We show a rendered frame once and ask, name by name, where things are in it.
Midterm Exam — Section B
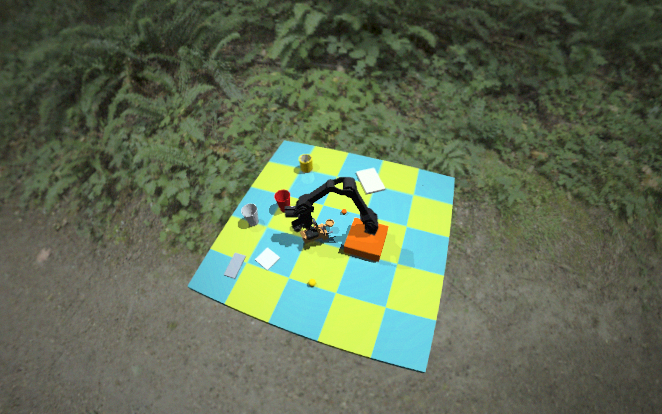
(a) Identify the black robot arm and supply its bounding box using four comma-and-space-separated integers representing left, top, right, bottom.
284, 177, 378, 236

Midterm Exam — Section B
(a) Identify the yellow mug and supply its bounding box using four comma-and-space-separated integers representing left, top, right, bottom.
298, 154, 313, 173

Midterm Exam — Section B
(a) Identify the grey cup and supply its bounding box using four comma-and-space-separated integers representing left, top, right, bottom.
241, 203, 259, 226

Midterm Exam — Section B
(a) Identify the red cup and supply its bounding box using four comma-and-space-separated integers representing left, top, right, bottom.
274, 189, 290, 212

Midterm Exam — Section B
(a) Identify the white flat square plate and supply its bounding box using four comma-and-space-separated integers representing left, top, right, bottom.
255, 248, 280, 271

